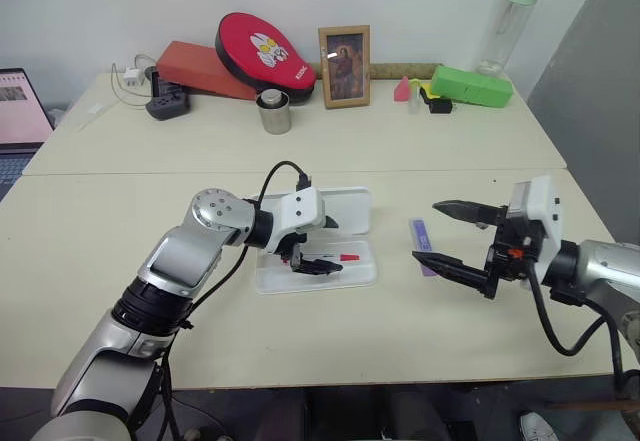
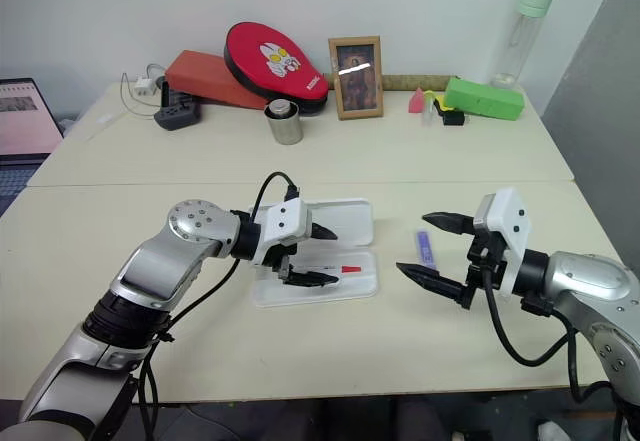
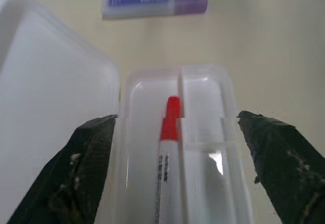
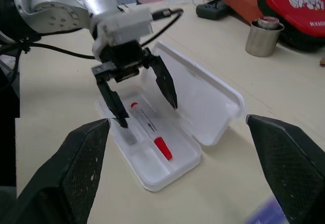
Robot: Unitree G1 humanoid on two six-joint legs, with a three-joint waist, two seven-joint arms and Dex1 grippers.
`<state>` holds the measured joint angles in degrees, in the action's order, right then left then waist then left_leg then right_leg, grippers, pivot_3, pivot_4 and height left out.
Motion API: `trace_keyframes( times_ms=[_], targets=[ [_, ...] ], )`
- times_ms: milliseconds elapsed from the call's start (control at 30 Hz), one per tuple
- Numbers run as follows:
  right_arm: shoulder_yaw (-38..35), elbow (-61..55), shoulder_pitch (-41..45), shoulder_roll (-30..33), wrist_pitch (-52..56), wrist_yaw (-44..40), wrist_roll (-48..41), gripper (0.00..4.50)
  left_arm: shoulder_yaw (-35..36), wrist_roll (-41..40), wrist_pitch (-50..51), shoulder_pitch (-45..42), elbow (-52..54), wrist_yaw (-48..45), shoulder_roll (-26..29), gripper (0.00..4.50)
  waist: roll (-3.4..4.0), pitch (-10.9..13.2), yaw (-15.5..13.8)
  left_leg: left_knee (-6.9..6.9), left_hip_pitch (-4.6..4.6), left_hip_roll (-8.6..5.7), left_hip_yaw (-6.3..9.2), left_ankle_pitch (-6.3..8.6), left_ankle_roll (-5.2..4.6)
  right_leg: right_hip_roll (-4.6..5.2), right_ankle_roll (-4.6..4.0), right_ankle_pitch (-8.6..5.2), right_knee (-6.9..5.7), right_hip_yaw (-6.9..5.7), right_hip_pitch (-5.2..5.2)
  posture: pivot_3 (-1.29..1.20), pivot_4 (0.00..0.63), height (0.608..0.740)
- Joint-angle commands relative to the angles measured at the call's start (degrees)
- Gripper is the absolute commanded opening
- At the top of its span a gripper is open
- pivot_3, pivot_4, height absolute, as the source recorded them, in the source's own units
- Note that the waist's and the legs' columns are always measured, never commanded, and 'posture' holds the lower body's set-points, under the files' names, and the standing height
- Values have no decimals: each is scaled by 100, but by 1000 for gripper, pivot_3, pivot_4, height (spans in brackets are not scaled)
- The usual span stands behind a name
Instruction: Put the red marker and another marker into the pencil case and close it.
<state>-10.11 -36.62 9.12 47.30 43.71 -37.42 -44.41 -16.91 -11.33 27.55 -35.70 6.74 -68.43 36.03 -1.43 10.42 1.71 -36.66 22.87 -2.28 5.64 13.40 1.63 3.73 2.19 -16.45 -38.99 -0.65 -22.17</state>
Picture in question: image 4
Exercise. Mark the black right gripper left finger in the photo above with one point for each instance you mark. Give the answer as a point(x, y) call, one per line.
point(66, 178)

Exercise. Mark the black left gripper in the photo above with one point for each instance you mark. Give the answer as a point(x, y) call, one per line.
point(122, 56)

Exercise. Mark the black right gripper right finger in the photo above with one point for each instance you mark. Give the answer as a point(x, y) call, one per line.
point(292, 168)

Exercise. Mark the red capped marker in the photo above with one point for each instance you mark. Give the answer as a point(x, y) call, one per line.
point(162, 147)

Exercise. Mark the white plastic pencil case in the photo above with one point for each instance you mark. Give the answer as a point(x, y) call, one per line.
point(215, 102)

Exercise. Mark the red and black cartoon case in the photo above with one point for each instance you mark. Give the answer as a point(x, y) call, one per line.
point(287, 13)

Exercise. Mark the blue purple object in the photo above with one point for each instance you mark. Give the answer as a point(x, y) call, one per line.
point(266, 212)

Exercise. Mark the black handheld device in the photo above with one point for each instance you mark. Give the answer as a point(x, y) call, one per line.
point(212, 10)

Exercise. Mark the small brown object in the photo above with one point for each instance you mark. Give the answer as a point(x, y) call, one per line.
point(322, 62)

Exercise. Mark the silver metal cup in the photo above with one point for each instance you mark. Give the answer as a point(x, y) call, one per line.
point(261, 43)

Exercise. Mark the orange red box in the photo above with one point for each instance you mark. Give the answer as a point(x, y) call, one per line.
point(241, 3)

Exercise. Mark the silver cylinder with red top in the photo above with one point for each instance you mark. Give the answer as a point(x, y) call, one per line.
point(267, 23)

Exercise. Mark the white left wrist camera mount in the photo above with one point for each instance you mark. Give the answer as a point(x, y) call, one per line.
point(127, 23)

